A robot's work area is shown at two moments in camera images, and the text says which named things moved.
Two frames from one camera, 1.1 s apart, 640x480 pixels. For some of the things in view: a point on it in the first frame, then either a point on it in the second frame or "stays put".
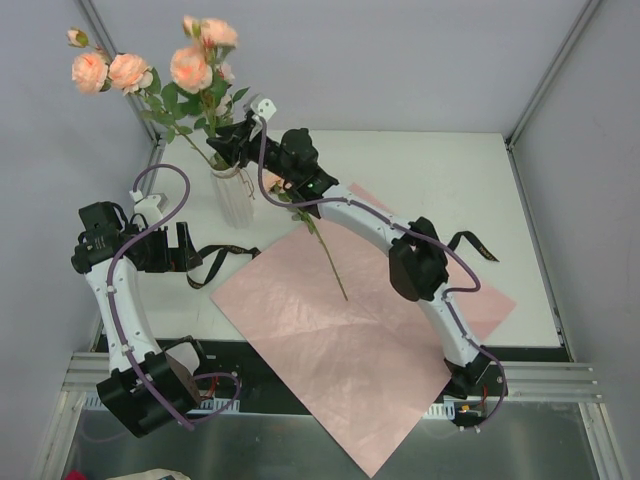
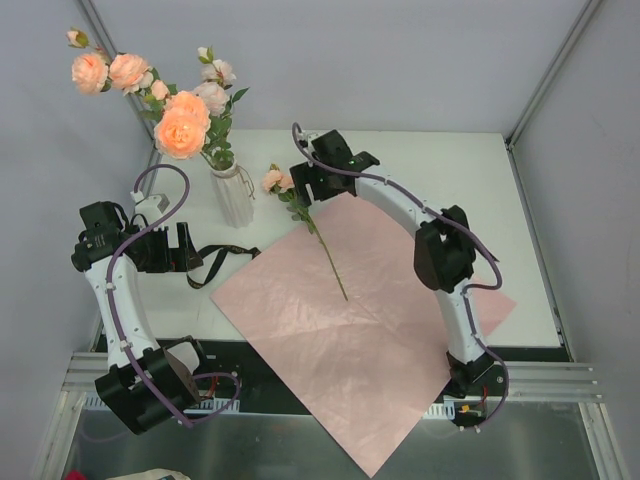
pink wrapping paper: [326, 311] stays put
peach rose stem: [193, 69] -> [180, 132]
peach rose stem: [94, 72] stays put
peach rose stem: [276, 182] stays put
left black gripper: [170, 248] stays put
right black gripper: [245, 142] -> [304, 181]
